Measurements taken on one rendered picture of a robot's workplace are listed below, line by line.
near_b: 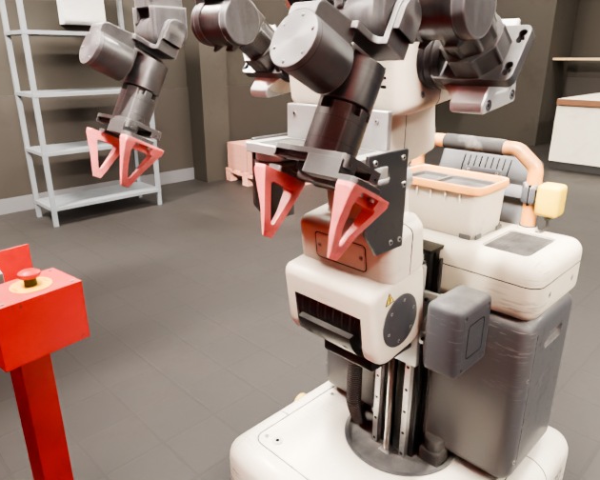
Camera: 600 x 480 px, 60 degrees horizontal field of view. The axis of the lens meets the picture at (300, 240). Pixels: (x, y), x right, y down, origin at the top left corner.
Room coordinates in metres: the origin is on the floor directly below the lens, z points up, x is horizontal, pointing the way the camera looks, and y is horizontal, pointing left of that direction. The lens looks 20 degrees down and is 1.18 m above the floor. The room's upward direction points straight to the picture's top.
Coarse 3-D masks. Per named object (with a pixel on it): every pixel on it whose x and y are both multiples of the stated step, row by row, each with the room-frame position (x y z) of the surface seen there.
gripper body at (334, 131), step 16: (320, 112) 0.54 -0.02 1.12; (336, 112) 0.53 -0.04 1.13; (320, 128) 0.53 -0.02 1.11; (336, 128) 0.52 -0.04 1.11; (352, 128) 0.53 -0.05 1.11; (288, 144) 0.54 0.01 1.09; (304, 144) 0.54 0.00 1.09; (320, 144) 0.52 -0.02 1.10; (336, 144) 0.52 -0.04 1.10; (352, 144) 0.52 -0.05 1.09; (304, 160) 0.53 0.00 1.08; (352, 160) 0.49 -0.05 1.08; (368, 176) 0.51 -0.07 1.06
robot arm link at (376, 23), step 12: (336, 0) 0.59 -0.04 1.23; (348, 0) 0.59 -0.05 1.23; (360, 0) 0.57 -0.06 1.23; (372, 0) 0.56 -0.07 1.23; (384, 0) 0.55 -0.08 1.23; (396, 0) 0.56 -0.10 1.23; (348, 12) 0.58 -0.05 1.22; (360, 12) 0.57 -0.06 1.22; (372, 12) 0.56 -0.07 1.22; (384, 12) 0.55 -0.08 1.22; (372, 24) 0.56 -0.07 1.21; (384, 24) 0.55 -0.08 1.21
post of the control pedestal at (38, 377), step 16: (32, 368) 0.87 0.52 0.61; (48, 368) 0.89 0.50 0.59; (16, 384) 0.87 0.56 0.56; (32, 384) 0.86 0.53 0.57; (48, 384) 0.88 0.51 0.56; (16, 400) 0.88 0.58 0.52; (32, 400) 0.86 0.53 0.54; (48, 400) 0.88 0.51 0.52; (32, 416) 0.85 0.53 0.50; (48, 416) 0.87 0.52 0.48; (32, 432) 0.85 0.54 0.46; (48, 432) 0.87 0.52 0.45; (64, 432) 0.89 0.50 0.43; (32, 448) 0.86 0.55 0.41; (48, 448) 0.86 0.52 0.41; (64, 448) 0.89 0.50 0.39; (32, 464) 0.88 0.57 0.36; (48, 464) 0.86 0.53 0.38; (64, 464) 0.88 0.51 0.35
